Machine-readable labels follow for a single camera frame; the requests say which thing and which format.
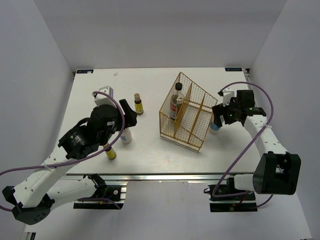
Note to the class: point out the gold wire mesh organizer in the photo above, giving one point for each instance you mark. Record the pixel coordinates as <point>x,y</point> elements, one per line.
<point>193,120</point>

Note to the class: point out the dark sauce bottle red label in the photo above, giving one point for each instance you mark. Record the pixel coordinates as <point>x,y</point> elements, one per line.
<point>176,101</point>

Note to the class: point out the blue corner sticker right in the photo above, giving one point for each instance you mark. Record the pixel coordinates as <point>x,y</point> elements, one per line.
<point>233,69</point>

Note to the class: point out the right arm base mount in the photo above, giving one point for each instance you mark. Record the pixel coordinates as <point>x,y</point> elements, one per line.
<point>230,204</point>

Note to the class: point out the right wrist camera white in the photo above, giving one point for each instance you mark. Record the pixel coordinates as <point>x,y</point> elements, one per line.
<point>227,94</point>

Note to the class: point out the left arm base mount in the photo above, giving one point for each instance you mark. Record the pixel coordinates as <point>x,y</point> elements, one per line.
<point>107,195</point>

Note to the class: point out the blue corner sticker left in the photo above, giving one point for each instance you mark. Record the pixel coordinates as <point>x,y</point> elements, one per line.
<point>84,71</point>

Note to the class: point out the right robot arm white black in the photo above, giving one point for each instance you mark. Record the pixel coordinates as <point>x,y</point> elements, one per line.
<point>278,170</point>

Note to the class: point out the small yellow bottle cork cap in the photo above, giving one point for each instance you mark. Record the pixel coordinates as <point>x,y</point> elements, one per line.
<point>110,152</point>

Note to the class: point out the small brown bottle yellow label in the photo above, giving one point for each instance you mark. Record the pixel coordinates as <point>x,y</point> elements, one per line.
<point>138,104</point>

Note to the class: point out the aluminium table rail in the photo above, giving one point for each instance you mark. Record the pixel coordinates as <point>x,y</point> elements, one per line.
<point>161,177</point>

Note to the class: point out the blue corner sticker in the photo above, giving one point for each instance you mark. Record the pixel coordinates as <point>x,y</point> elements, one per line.
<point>84,71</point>
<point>233,69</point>

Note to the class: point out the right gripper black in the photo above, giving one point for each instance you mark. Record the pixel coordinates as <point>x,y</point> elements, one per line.
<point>220,109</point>

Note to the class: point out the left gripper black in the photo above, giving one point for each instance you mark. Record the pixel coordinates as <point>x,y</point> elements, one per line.
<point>130,115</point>

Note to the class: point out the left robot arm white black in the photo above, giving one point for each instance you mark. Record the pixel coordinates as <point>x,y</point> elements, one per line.
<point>35,197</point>

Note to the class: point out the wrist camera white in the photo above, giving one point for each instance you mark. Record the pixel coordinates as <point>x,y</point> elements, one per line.
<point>100,99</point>
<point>227,94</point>

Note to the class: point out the white jar silver lid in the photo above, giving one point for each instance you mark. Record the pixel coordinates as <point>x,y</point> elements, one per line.
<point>126,136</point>
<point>213,128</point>

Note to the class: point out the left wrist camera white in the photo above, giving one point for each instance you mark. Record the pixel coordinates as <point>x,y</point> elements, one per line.
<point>100,99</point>

